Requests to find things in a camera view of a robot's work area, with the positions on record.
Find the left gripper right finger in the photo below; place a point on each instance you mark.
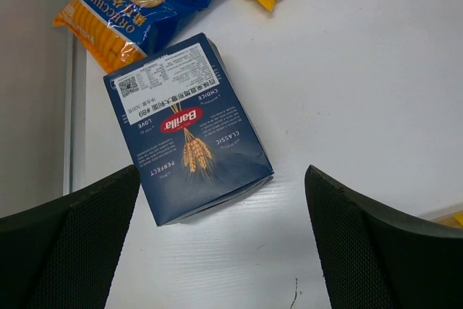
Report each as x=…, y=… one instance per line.
x=374, y=256

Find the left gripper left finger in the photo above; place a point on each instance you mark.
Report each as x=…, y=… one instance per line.
x=64, y=253

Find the blue orecchiette pasta bag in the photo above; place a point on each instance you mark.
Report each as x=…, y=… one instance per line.
x=120, y=32

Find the yellow spaghetti pack near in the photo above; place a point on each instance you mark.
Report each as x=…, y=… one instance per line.
x=454, y=220

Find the dark blue Barilla box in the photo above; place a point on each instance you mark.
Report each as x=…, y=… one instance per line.
x=186, y=130

